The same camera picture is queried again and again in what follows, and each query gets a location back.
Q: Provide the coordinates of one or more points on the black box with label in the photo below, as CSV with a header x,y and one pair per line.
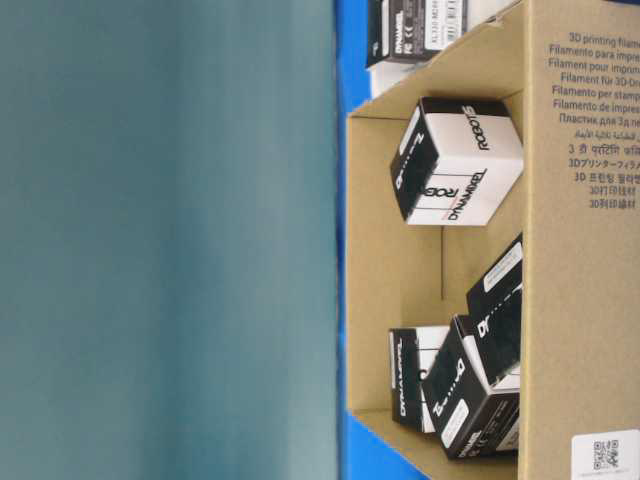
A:
x,y
471,416

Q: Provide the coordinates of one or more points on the brown cardboard box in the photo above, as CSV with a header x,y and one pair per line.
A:
x,y
568,71

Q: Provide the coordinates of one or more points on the black box leaning on wall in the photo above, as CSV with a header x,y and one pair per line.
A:
x,y
494,304

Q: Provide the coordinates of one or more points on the black white Robotis box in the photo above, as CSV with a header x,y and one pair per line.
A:
x,y
456,162

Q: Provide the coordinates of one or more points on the black white Dynamixel box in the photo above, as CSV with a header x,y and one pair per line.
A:
x,y
412,354

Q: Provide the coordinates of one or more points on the black white box in tray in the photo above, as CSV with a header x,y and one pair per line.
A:
x,y
412,31

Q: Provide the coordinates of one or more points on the white QR code sticker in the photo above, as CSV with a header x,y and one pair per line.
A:
x,y
612,455

